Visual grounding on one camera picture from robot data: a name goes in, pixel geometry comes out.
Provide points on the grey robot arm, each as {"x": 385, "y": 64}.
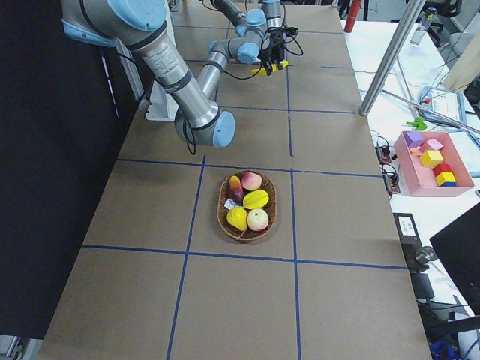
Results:
{"x": 142, "y": 27}
{"x": 267, "y": 18}

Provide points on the red apple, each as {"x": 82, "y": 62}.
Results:
{"x": 251, "y": 181}

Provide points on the pink plastic bin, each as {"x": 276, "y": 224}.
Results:
{"x": 431, "y": 165}

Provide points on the clear water bottle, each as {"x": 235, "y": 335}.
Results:
{"x": 423, "y": 25}

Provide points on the red bottle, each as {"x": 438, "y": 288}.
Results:
{"x": 352, "y": 15}

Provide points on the brown wicker basket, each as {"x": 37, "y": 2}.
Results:
{"x": 225, "y": 203}

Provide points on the red-green mango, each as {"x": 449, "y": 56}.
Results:
{"x": 236, "y": 189}

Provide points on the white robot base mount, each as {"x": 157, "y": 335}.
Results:
{"x": 162, "y": 107}

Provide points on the grey aluminium post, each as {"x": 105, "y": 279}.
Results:
{"x": 394, "y": 47}

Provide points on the blue-cased tablet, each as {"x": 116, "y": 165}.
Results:
{"x": 448, "y": 103}

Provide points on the black monitor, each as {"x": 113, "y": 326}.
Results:
{"x": 457, "y": 247}

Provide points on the yellow lemon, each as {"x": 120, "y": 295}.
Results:
{"x": 237, "y": 217}

